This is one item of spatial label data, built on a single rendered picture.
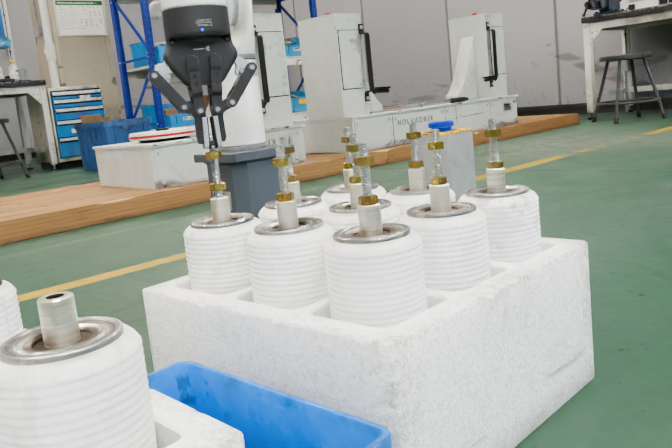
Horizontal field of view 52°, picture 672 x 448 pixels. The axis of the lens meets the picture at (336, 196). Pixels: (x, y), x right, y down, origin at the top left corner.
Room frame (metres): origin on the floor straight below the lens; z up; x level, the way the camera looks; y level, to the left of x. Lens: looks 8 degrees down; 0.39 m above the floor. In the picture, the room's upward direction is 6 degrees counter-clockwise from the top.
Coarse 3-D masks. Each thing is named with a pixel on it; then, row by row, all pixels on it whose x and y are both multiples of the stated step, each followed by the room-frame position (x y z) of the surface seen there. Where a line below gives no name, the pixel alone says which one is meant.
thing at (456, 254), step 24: (408, 216) 0.73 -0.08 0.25; (456, 216) 0.70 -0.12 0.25; (480, 216) 0.71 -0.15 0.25; (432, 240) 0.69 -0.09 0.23; (456, 240) 0.69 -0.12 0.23; (480, 240) 0.71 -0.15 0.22; (432, 264) 0.70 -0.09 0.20; (456, 264) 0.69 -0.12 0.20; (480, 264) 0.70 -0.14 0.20; (432, 288) 0.69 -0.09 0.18; (456, 288) 0.69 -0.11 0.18
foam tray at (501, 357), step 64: (576, 256) 0.80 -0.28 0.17; (192, 320) 0.74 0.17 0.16; (256, 320) 0.66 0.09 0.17; (320, 320) 0.62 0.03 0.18; (448, 320) 0.60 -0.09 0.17; (512, 320) 0.68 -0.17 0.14; (576, 320) 0.79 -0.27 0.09; (320, 384) 0.61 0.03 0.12; (384, 384) 0.55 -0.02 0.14; (448, 384) 0.60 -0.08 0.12; (512, 384) 0.68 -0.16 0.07; (576, 384) 0.78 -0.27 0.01
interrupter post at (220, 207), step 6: (216, 198) 0.81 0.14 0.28; (222, 198) 0.81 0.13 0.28; (228, 198) 0.82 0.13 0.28; (216, 204) 0.81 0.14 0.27; (222, 204) 0.81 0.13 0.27; (228, 204) 0.81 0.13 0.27; (216, 210) 0.81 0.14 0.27; (222, 210) 0.81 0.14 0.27; (228, 210) 0.81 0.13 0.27; (216, 216) 0.81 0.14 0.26; (222, 216) 0.81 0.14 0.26; (228, 216) 0.81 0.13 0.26; (216, 222) 0.81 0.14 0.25; (222, 222) 0.81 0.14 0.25
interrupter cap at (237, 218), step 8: (208, 216) 0.85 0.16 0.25; (232, 216) 0.84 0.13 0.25; (240, 216) 0.83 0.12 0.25; (248, 216) 0.82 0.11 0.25; (192, 224) 0.80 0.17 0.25; (200, 224) 0.80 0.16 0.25; (208, 224) 0.79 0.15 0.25; (216, 224) 0.78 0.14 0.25; (224, 224) 0.78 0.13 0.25; (232, 224) 0.78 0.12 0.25
